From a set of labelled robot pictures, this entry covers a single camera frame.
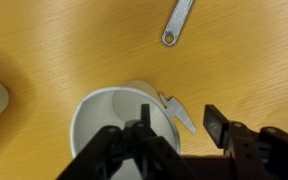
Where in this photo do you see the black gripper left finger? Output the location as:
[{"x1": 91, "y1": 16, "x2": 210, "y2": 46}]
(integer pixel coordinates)
[{"x1": 56, "y1": 104, "x2": 191, "y2": 180}]

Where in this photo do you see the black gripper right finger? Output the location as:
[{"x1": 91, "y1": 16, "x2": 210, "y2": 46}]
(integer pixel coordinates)
[{"x1": 203, "y1": 105, "x2": 288, "y2": 180}]

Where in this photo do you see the white paper cup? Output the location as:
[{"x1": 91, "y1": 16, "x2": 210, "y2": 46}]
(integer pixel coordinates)
[{"x1": 70, "y1": 81, "x2": 180, "y2": 180}]

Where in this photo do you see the steel vernier caliper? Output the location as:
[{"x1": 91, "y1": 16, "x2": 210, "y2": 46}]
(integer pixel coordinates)
[{"x1": 159, "y1": 93, "x2": 197, "y2": 134}]

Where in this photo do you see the silver adjustable wrench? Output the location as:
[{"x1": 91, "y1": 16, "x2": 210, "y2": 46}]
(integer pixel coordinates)
[{"x1": 161, "y1": 0, "x2": 194, "y2": 46}]

